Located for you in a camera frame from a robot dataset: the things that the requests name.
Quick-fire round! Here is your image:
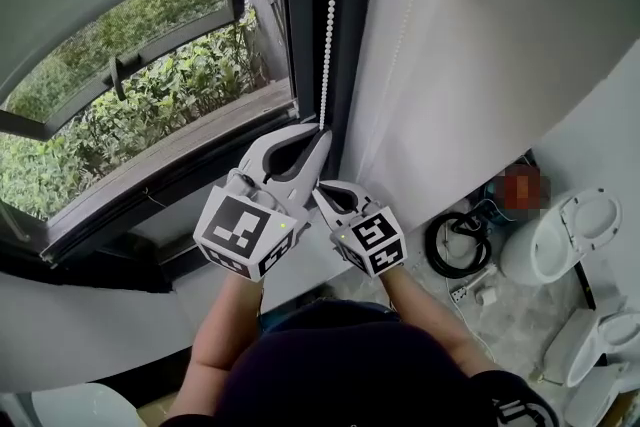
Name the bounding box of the person's dark shirt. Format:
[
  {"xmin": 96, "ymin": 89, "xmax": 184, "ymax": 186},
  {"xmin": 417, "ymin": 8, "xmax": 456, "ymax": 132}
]
[{"xmin": 169, "ymin": 314, "xmax": 559, "ymax": 427}]

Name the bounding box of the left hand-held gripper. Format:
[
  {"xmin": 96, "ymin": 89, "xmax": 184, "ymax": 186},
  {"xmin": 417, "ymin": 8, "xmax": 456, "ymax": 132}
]
[{"xmin": 193, "ymin": 124, "xmax": 333, "ymax": 284}]

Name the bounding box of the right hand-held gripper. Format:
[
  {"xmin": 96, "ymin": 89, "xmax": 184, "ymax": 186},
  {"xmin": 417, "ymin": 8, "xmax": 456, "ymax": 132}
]
[{"xmin": 312, "ymin": 180, "xmax": 405, "ymax": 277}]

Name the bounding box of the closed brown cardboard box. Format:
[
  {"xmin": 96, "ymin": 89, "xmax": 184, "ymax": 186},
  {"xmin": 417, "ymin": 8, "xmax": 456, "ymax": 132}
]
[{"xmin": 137, "ymin": 392, "xmax": 182, "ymax": 427}]

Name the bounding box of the red and blue vacuum machine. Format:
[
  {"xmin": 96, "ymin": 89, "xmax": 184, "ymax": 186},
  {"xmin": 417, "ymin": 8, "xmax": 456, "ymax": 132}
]
[{"xmin": 484, "ymin": 162, "xmax": 552, "ymax": 222}]

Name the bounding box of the black hinged window sash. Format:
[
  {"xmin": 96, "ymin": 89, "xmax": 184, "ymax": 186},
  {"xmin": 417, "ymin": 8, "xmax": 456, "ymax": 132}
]
[{"xmin": 0, "ymin": 0, "xmax": 247, "ymax": 141}]

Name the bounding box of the white ceramic basin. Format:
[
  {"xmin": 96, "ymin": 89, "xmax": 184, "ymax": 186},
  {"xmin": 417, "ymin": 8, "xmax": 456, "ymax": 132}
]
[{"xmin": 29, "ymin": 382, "xmax": 142, "ymax": 427}]

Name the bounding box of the white round toilet bowl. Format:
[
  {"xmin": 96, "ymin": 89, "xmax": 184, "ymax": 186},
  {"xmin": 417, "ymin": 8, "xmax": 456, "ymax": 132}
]
[{"xmin": 499, "ymin": 187, "xmax": 623, "ymax": 286}]

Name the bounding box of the black coiled hose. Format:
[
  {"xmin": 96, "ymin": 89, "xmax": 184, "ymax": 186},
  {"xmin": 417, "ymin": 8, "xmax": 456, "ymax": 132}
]
[{"xmin": 425, "ymin": 212, "xmax": 494, "ymax": 279}]

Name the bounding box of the black threshold strip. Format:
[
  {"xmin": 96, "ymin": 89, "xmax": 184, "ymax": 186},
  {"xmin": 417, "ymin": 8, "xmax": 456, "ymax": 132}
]
[{"xmin": 574, "ymin": 259, "xmax": 597, "ymax": 312}]

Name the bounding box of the white toilet with tank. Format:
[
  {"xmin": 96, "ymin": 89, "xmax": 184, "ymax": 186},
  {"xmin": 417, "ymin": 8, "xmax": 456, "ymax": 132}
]
[{"xmin": 542, "ymin": 307, "xmax": 640, "ymax": 389}]

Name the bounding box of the white floor cable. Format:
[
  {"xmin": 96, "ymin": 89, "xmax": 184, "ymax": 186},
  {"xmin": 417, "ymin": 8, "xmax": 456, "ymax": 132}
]
[{"xmin": 444, "ymin": 274, "xmax": 497, "ymax": 362}]

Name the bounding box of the white plastic tube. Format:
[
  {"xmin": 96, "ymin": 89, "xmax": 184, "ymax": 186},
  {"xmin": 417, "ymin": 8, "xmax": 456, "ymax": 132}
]
[{"xmin": 462, "ymin": 264, "xmax": 501, "ymax": 289}]

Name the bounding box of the person's left forearm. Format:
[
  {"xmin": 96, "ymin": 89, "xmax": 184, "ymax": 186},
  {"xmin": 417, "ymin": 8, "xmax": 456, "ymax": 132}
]
[{"xmin": 189, "ymin": 272, "xmax": 264, "ymax": 409}]

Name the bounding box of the white bead pull chain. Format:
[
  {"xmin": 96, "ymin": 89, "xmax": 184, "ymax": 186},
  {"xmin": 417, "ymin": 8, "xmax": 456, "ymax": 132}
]
[
  {"xmin": 392, "ymin": 0, "xmax": 428, "ymax": 81},
  {"xmin": 318, "ymin": 0, "xmax": 343, "ymax": 132}
]

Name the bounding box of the person's right forearm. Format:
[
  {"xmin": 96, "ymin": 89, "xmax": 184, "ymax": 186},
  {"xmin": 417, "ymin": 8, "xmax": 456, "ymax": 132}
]
[{"xmin": 377, "ymin": 267, "xmax": 501, "ymax": 376}]

